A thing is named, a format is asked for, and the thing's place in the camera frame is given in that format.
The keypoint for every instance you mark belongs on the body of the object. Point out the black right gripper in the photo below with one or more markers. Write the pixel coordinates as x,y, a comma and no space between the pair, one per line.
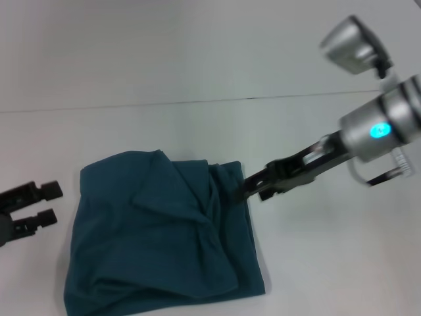
306,164

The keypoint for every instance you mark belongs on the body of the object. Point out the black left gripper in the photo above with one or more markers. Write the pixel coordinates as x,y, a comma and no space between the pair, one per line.
5,227

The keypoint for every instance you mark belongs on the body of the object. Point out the teal FREE print t-shirt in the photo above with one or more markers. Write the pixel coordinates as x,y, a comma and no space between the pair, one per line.
158,237

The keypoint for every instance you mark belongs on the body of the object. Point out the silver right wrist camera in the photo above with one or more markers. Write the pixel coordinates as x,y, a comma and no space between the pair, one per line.
355,46

